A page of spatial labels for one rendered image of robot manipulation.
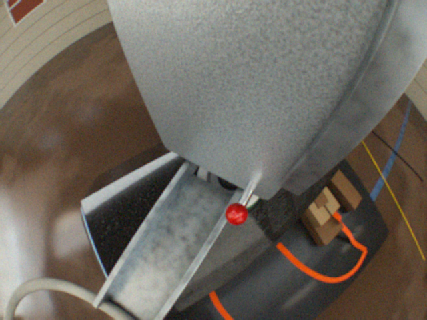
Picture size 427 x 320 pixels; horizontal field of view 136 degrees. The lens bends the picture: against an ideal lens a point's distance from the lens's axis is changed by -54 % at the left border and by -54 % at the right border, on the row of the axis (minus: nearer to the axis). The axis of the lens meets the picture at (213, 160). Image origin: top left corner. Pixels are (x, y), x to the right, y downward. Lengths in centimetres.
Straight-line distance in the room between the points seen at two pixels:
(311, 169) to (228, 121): 9
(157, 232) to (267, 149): 27
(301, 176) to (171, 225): 26
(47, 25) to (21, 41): 95
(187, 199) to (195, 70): 27
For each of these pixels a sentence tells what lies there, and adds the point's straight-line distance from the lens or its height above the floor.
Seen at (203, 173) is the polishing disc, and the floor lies 92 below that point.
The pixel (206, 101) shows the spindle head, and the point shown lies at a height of 135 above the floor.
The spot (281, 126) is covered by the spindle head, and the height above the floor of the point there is 136.
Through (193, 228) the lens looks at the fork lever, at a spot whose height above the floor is 112.
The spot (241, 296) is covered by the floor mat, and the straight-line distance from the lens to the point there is 153.
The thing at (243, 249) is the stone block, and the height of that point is 73.
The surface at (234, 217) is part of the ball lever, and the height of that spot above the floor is 123.
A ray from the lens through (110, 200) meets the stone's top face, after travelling 74.
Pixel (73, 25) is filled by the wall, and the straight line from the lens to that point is 641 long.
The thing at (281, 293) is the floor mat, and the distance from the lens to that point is 160.
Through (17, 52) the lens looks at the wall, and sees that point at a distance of 685.
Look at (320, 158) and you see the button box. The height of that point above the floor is 136.
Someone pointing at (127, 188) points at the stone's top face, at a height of 87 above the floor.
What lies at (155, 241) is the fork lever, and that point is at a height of 112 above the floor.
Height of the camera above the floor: 147
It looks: 64 degrees down
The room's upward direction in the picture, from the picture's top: 4 degrees counter-clockwise
